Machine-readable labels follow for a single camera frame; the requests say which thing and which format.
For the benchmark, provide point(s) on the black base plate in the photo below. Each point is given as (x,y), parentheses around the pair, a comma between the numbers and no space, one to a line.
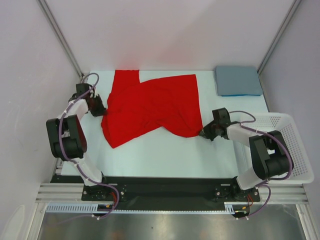
(166,194)

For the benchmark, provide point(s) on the front aluminium rail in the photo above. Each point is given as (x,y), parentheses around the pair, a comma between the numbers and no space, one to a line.
(72,192)

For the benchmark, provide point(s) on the folded bright blue t shirt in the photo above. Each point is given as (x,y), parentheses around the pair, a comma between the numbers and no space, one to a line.
(239,95)

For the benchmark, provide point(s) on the aluminium frame post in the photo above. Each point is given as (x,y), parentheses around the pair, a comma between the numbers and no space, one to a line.
(279,34)
(49,16)

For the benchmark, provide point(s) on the right aluminium frame post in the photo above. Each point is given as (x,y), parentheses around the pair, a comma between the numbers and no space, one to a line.
(279,34)

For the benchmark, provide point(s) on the left aluminium frame post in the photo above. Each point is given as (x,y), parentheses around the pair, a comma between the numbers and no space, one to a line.
(49,16)

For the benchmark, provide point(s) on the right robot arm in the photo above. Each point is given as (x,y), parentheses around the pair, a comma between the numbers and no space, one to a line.
(270,158)

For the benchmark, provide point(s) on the red t shirt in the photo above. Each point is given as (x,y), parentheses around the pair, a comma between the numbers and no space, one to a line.
(135,108)

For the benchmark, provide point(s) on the white plastic basket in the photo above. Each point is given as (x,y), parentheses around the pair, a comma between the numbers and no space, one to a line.
(302,172)

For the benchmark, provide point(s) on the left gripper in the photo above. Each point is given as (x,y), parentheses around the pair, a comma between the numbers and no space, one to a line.
(102,110)

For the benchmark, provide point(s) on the folded grey-blue t shirt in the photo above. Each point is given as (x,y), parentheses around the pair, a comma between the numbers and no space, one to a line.
(231,80)

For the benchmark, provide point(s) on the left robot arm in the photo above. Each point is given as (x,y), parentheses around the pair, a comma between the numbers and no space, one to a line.
(67,139)

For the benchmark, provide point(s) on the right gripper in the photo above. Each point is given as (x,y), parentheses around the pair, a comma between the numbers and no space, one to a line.
(206,132)

